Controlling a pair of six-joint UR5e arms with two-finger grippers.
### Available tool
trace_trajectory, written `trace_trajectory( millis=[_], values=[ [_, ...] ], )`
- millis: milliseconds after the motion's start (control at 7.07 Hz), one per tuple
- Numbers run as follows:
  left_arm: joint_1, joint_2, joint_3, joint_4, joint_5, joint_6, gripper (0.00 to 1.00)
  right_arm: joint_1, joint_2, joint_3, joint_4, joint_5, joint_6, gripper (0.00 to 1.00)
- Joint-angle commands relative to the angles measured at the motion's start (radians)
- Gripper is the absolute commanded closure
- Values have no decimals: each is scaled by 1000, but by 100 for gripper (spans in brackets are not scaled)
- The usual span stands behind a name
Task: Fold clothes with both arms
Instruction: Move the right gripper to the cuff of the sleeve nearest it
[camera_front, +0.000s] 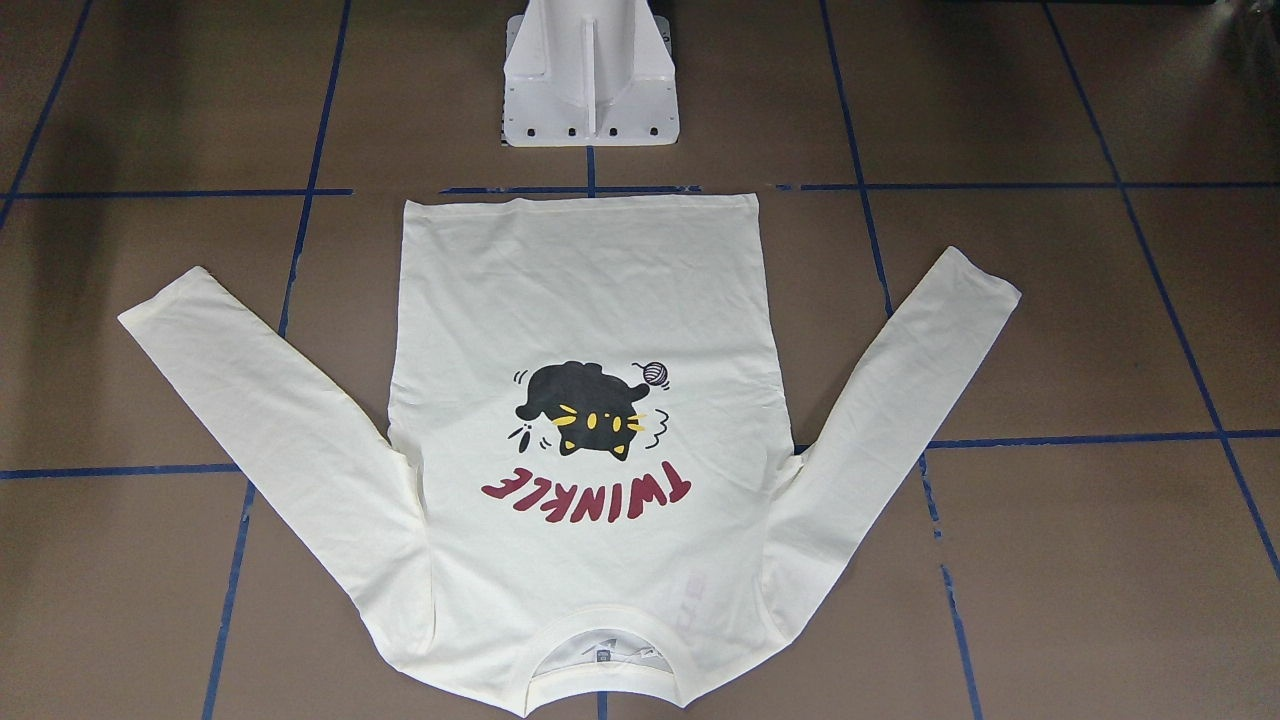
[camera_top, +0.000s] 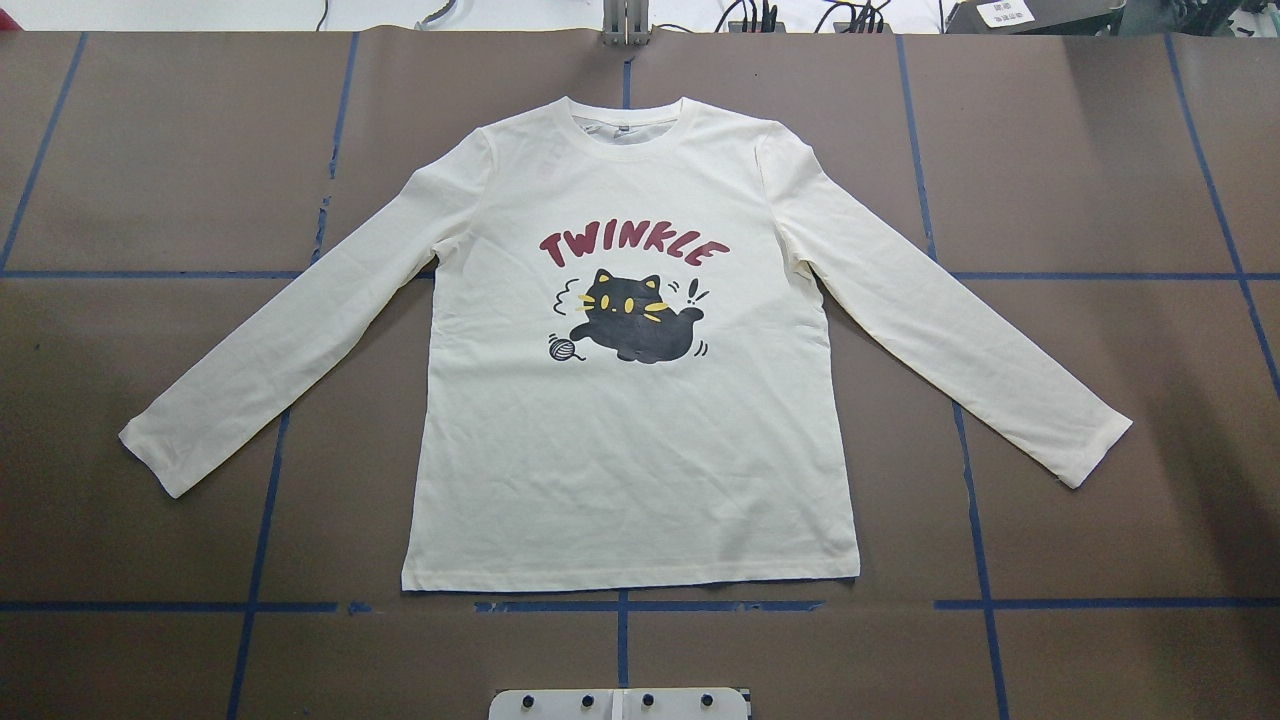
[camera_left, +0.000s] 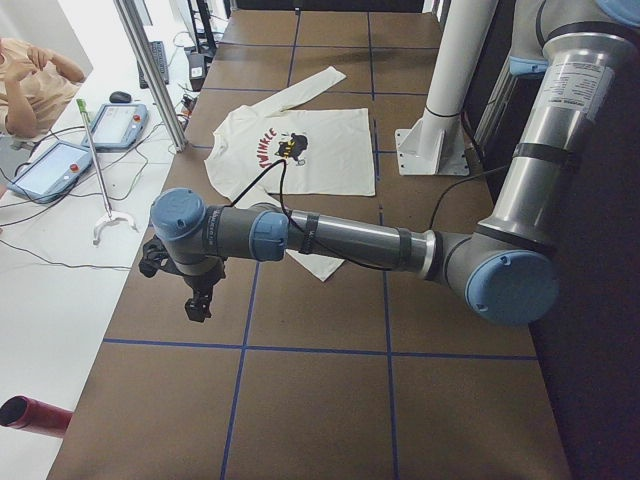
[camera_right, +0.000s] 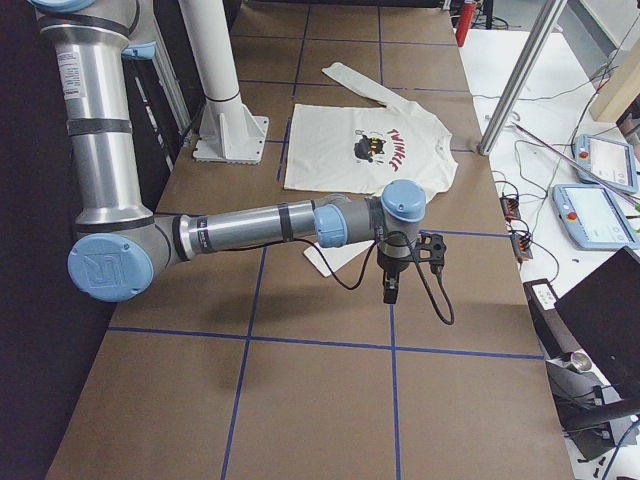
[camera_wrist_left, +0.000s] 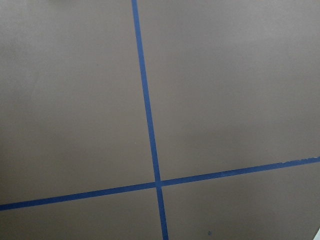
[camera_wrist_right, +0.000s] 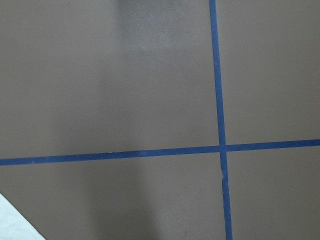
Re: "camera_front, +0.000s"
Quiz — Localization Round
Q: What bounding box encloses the cream long-sleeve cat shirt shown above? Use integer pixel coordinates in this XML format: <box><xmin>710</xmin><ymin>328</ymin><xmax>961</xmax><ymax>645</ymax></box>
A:
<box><xmin>119</xmin><ymin>195</ymin><xmax>1020</xmax><ymax>717</ymax></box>

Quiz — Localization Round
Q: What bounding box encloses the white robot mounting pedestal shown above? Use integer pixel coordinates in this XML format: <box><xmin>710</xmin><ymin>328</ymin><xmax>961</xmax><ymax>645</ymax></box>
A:
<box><xmin>502</xmin><ymin>1</ymin><xmax>681</xmax><ymax>149</ymax></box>

